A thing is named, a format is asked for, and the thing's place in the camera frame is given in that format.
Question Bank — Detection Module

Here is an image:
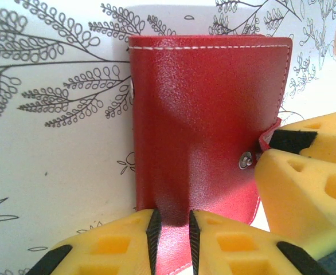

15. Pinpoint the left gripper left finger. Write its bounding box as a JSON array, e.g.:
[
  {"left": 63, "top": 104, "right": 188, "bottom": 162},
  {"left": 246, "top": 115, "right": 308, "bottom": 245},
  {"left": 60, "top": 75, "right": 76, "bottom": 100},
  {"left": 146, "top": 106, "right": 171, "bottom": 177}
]
[{"left": 30, "top": 208, "right": 163, "bottom": 275}]

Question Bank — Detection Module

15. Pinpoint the red leather card holder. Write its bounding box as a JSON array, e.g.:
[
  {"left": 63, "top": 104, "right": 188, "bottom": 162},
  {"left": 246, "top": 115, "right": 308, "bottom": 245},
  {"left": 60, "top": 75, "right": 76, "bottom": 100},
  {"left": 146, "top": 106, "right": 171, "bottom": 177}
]
[{"left": 126, "top": 33, "right": 294, "bottom": 273}]

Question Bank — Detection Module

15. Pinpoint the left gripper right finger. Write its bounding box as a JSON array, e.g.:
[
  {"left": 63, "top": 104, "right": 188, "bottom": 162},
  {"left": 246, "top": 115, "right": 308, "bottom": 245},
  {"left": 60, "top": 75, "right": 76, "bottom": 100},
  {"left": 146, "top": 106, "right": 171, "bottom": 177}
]
[{"left": 188, "top": 209, "right": 334, "bottom": 275}]

